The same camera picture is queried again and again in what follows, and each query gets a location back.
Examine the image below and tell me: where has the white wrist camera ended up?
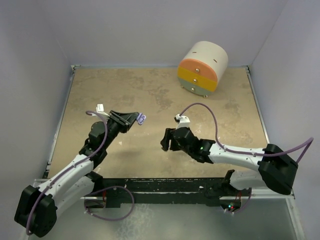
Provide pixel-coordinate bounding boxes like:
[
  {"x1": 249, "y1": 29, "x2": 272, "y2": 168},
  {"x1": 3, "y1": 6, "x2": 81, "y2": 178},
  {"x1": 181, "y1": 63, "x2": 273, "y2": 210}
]
[
  {"x1": 174, "y1": 114, "x2": 191, "y2": 130},
  {"x1": 95, "y1": 103, "x2": 109, "y2": 118}
]

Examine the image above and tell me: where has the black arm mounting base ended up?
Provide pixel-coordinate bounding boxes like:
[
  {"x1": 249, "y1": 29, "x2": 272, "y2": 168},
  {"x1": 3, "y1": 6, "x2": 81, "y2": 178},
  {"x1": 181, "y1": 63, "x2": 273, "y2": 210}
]
[{"x1": 86, "y1": 170, "x2": 252, "y2": 208}]

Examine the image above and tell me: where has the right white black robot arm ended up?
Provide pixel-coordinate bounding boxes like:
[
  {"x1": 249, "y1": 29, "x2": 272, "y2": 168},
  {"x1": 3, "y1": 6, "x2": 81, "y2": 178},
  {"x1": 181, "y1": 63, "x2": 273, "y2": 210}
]
[{"x1": 160, "y1": 127, "x2": 298, "y2": 196}]

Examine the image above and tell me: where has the purple earbud charging case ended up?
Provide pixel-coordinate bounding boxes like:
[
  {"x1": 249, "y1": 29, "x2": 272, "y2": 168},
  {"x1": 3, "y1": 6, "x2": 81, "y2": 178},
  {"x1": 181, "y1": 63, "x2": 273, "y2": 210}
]
[{"x1": 136, "y1": 113, "x2": 147, "y2": 126}]

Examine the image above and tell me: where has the round cream drawer cabinet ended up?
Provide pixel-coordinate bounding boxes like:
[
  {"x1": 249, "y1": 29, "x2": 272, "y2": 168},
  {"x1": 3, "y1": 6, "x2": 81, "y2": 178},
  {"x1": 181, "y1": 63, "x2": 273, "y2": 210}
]
[{"x1": 177, "y1": 41, "x2": 229, "y2": 98}]

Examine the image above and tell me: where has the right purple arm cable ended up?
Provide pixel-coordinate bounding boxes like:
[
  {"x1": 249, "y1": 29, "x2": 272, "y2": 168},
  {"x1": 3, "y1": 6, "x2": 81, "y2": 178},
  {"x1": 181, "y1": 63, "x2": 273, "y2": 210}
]
[{"x1": 178, "y1": 103, "x2": 314, "y2": 163}]

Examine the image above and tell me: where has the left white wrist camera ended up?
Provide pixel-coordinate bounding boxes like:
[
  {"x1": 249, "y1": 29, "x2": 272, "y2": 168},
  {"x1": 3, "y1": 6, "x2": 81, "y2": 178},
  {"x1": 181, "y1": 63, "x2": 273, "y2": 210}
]
[{"x1": 95, "y1": 103, "x2": 109, "y2": 118}]

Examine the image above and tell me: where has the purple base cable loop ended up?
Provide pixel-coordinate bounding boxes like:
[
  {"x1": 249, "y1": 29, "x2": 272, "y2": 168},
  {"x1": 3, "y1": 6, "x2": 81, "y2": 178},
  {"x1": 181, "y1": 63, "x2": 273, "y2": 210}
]
[{"x1": 83, "y1": 186, "x2": 135, "y2": 221}]

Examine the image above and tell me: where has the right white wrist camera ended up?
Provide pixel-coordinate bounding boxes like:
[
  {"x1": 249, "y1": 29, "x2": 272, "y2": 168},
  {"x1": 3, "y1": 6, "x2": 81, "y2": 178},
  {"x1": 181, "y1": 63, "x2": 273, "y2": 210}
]
[{"x1": 174, "y1": 114, "x2": 191, "y2": 130}]

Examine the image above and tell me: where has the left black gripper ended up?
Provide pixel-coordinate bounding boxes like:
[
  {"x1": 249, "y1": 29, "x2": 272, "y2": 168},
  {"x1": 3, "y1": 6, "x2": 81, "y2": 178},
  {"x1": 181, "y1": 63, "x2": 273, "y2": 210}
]
[{"x1": 102, "y1": 110, "x2": 138, "y2": 150}]

